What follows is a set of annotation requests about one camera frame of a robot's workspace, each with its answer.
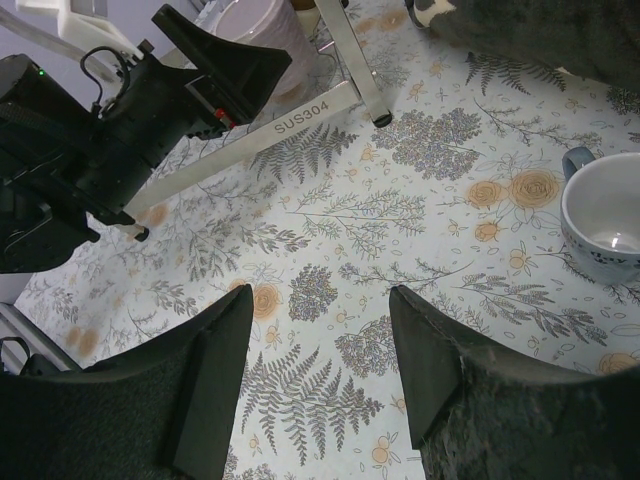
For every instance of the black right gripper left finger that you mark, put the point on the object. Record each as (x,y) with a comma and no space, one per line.
(162,410)

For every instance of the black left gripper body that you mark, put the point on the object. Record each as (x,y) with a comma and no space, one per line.
(59,158)

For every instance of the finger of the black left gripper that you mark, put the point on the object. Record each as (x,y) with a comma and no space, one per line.
(238,79)

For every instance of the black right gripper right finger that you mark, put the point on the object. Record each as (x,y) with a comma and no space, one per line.
(480,410)

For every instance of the pink ribbed ceramic mug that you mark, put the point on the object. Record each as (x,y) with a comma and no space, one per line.
(272,24)

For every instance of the steel two-tier dish rack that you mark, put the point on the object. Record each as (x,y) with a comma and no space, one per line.
(99,65)

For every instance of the blue textured square mug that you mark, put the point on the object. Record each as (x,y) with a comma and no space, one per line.
(599,214)

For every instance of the floral patterned table mat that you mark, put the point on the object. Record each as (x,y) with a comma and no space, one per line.
(457,199)

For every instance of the black floral plush pillow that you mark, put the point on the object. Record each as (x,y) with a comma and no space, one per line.
(597,40)

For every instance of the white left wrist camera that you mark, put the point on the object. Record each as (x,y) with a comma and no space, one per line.
(83,24)

